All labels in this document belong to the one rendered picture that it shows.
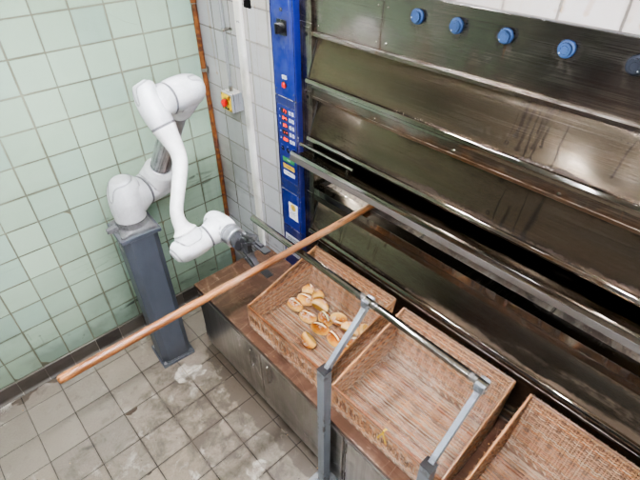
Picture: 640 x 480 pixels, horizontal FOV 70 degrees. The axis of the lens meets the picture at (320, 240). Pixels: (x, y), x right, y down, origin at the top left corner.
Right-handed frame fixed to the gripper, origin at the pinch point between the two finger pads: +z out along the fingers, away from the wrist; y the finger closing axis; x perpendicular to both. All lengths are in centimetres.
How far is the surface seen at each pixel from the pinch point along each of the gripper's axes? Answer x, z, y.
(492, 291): -53, 68, 2
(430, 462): 4, 87, 24
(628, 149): -55, 89, -64
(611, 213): -54, 92, -46
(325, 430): 6, 41, 63
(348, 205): -54, -9, 2
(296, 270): -35, -26, 43
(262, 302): -12, -25, 50
